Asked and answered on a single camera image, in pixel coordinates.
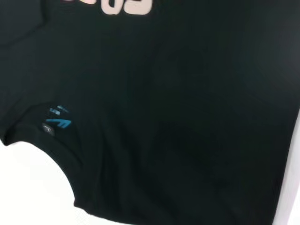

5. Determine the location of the black t-shirt with FREE print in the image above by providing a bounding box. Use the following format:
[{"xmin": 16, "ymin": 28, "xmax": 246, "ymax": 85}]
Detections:
[{"xmin": 0, "ymin": 0, "xmax": 300, "ymax": 225}]

